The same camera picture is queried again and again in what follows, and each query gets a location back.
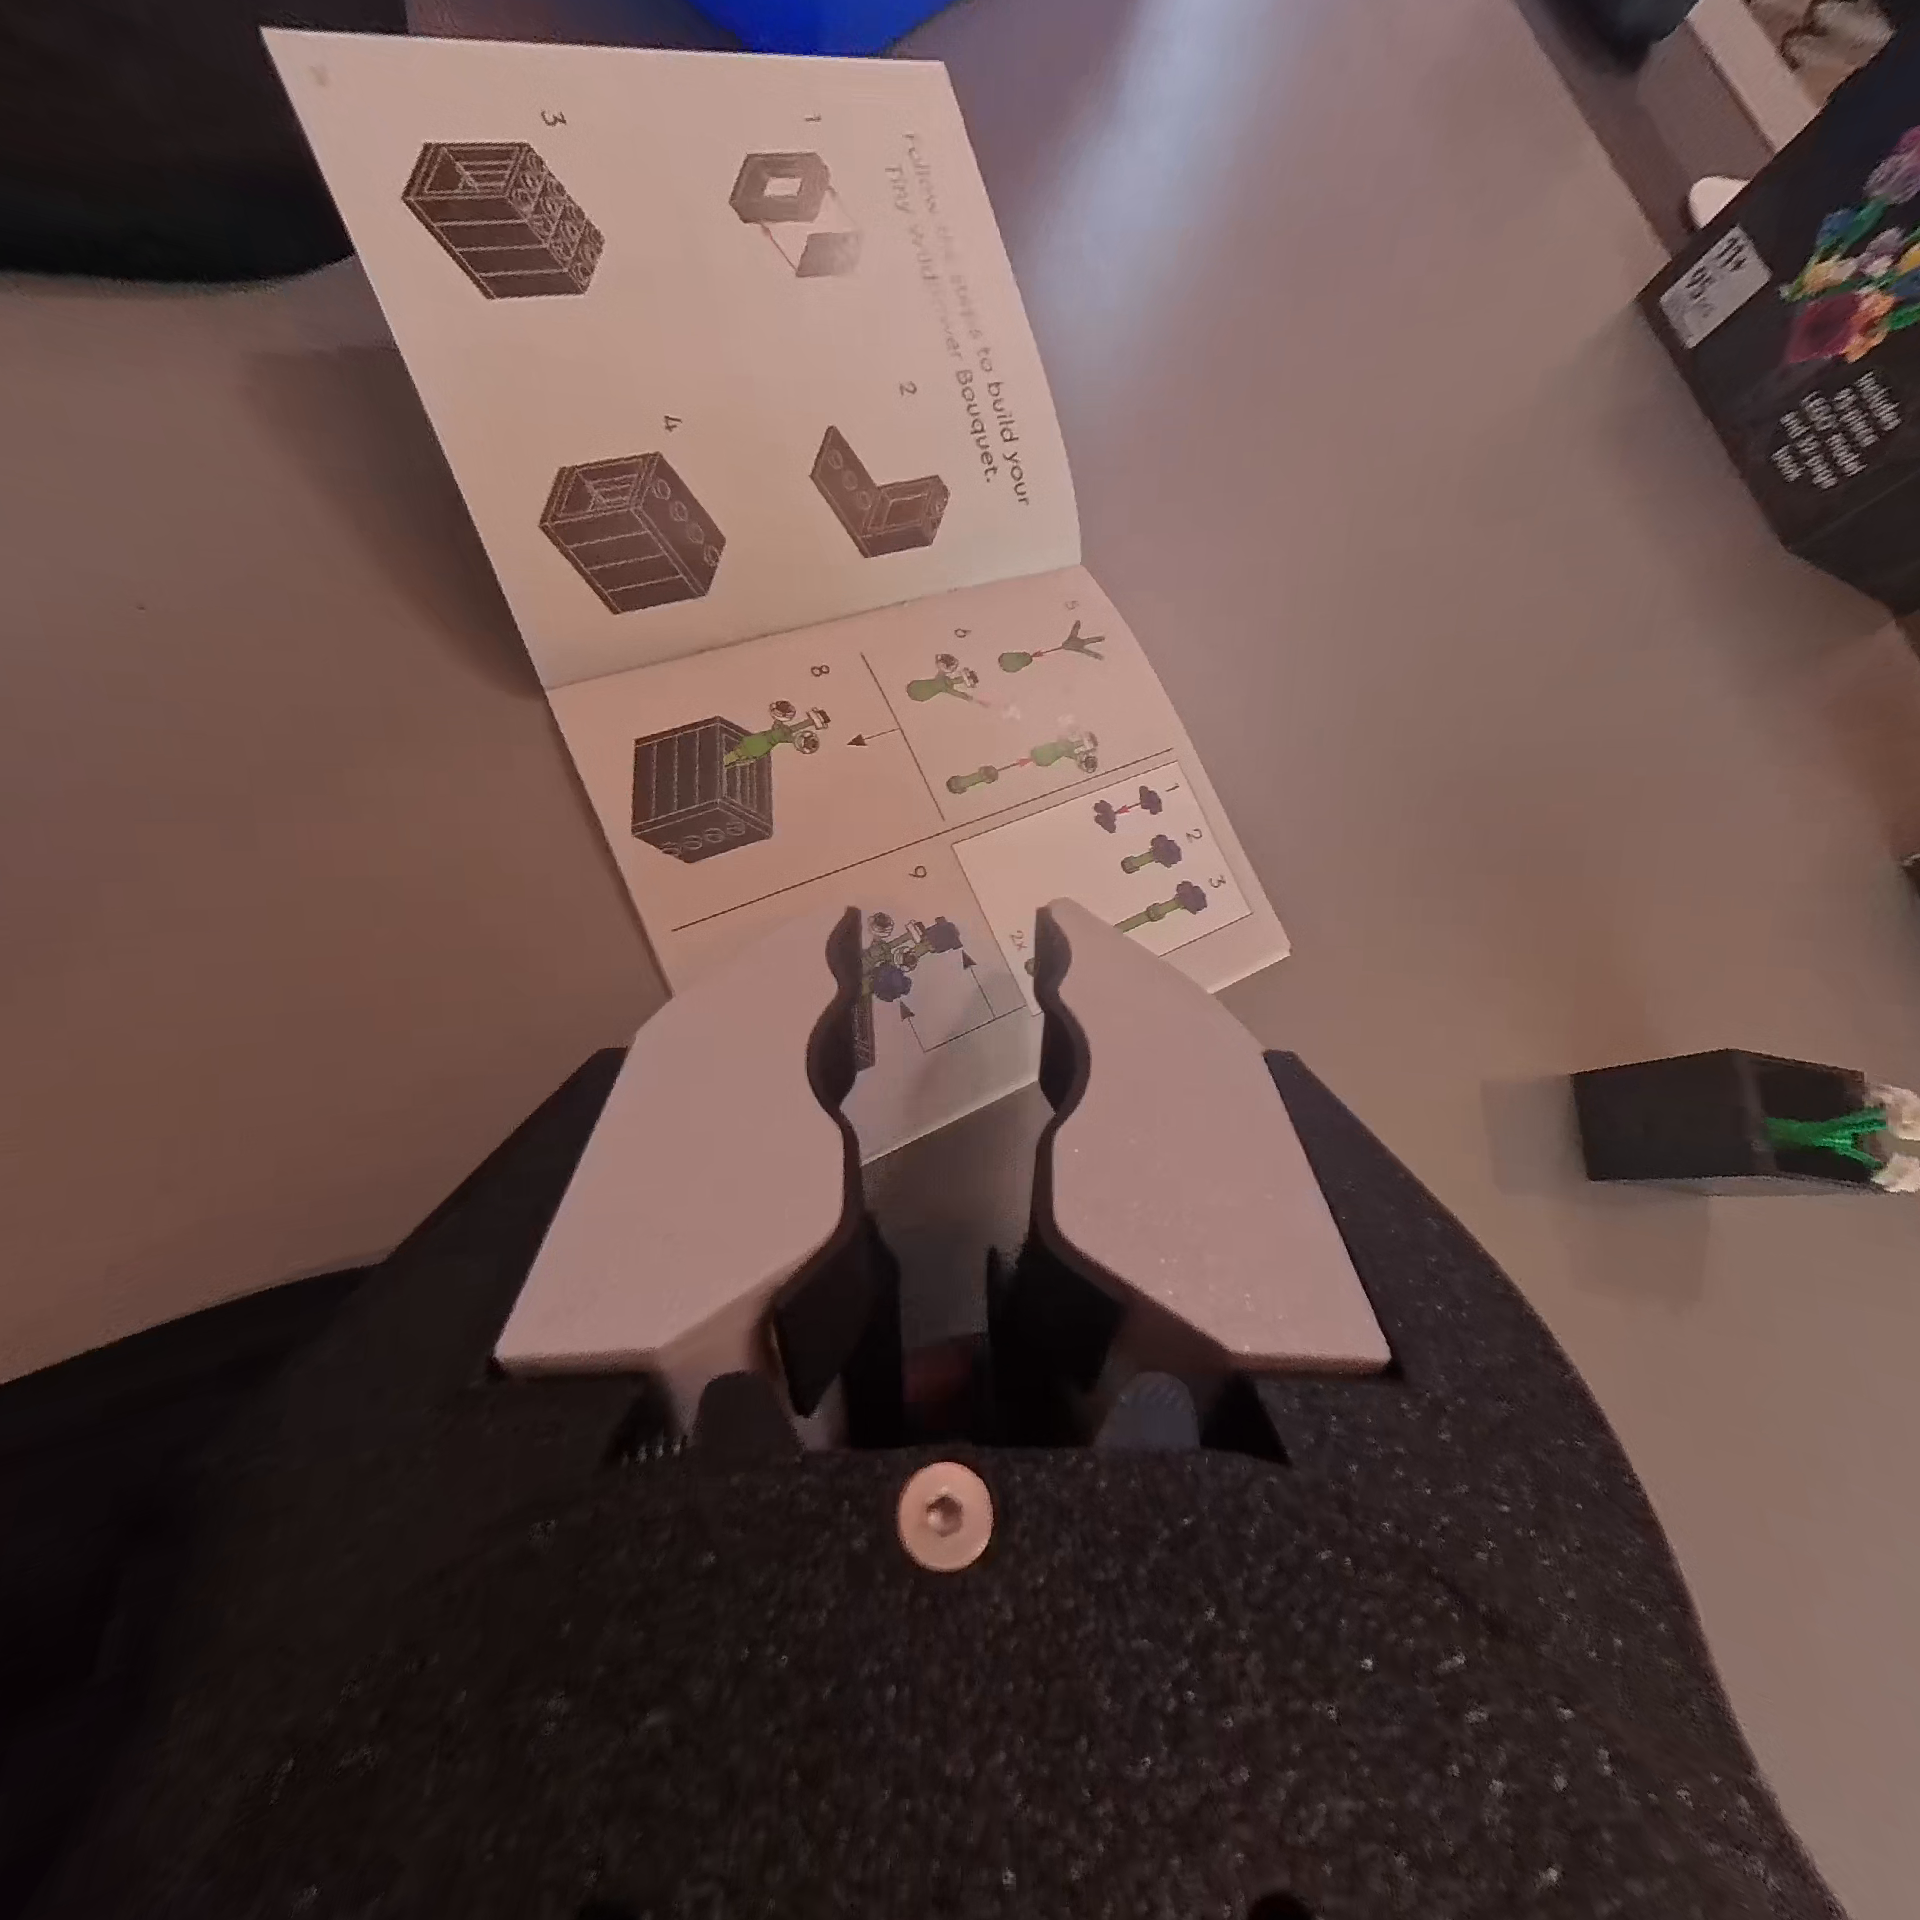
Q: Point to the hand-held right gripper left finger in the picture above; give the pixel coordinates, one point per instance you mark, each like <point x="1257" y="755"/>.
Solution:
<point x="676" y="1200"/>

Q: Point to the white instruction booklet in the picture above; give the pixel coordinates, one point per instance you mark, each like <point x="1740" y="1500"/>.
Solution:
<point x="751" y="450"/>

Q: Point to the green toy stem brick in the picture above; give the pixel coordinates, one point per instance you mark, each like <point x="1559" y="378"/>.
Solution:
<point x="1824" y="1133"/>

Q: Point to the blue plastic bin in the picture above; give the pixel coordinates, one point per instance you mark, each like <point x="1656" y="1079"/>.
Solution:
<point x="826" y="18"/>

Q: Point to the black mesh cushion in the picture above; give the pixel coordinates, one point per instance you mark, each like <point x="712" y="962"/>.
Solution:
<point x="181" y="121"/>

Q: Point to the black square frame brick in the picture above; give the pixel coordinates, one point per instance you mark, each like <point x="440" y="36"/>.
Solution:
<point x="1696" y="1120"/>

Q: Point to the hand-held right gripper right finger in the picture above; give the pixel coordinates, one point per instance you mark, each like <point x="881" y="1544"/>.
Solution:
<point x="1216" y="1200"/>

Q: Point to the grey desk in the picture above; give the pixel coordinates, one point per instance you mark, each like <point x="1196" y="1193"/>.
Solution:
<point x="1440" y="749"/>

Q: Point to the black glossy cardboard box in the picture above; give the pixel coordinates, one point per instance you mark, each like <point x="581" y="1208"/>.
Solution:
<point x="1816" y="361"/>

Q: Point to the black board on white stand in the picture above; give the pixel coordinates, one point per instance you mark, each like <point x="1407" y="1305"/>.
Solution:
<point x="1757" y="76"/>

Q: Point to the small white flower brick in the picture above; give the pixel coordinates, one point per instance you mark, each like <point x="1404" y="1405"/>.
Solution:
<point x="1903" y="1170"/>
<point x="1903" y="1105"/>

